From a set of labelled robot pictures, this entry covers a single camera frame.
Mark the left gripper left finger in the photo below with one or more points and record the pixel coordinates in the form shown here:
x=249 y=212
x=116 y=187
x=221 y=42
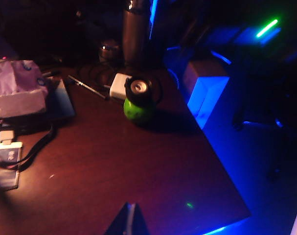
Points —
x=120 y=224

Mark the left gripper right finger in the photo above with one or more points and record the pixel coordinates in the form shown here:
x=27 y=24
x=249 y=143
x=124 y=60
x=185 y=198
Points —
x=138 y=224

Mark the green apple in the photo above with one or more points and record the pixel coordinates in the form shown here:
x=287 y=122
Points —
x=138 y=111

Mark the brown thermos bottle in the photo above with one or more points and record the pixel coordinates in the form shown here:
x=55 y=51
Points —
x=134 y=36

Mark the id badge card holder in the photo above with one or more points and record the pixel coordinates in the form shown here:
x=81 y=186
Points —
x=5 y=156

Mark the white power adapter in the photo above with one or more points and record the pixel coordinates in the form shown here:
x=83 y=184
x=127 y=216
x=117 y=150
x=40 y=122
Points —
x=117 y=85

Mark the thin silver pen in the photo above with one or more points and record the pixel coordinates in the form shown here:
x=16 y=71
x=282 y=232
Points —
x=88 y=86

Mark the pink tissue pack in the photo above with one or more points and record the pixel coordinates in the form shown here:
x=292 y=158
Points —
x=16 y=85

